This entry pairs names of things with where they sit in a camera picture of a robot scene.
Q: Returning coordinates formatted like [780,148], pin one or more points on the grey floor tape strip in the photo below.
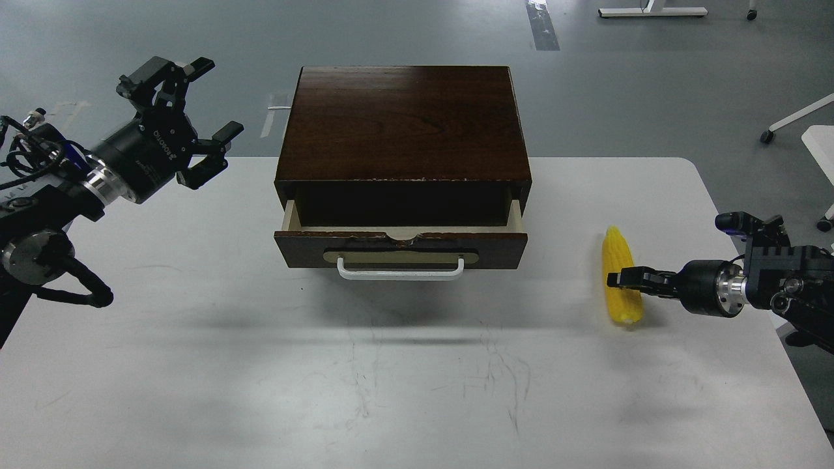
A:
[542,26]

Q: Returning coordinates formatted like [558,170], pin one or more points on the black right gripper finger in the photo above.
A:
[646,280]

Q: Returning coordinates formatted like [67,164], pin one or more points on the white desk foot bar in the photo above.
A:
[652,9]

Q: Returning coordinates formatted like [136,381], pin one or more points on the yellow corn cob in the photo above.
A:
[624,306]

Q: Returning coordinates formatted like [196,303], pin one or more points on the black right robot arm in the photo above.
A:
[793,282]

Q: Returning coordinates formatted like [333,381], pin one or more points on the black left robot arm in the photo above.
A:
[56,181]

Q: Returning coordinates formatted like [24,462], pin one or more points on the dark wooden cabinet box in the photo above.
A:
[445,123]

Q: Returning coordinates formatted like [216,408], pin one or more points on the wooden drawer with white handle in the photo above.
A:
[403,252]

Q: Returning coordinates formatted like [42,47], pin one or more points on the white chair leg with caster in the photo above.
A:
[769,133]

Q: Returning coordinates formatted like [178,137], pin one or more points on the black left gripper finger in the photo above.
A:
[160,86]
[205,158]

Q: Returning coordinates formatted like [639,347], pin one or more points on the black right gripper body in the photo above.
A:
[711,287]

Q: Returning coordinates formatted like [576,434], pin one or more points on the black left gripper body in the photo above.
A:
[145,156]

